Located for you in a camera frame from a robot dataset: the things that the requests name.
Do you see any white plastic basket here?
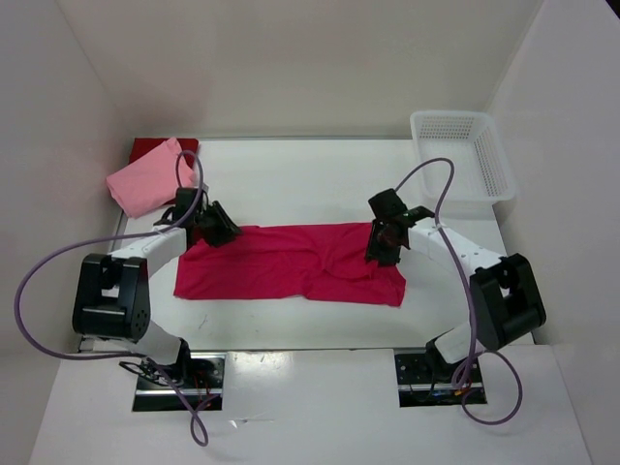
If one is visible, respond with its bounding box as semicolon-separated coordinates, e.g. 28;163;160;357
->
410;110;517;215

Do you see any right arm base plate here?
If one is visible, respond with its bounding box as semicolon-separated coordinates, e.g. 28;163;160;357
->
393;348;487;408

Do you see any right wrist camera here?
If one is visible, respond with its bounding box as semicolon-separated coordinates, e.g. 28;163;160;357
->
368;188;408;222

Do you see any pink t shirt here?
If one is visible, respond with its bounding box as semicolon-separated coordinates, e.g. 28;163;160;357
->
106;138;197;218

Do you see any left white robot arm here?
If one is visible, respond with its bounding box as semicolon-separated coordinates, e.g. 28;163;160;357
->
72;201;241;388

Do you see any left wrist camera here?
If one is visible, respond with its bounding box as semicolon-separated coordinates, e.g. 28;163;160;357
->
172;185;208;221

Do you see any dark red t shirt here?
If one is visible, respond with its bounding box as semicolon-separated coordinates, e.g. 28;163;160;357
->
129;138;199;164

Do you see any crimson t shirt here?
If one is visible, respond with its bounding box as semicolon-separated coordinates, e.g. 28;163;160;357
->
173;223;406;307

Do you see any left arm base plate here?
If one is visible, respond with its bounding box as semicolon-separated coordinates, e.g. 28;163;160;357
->
120;353;226;413

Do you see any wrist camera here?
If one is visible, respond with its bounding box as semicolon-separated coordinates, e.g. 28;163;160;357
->
368;188;408;222
172;185;208;221

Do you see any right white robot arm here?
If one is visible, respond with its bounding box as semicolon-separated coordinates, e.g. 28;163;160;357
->
366;219;546;381

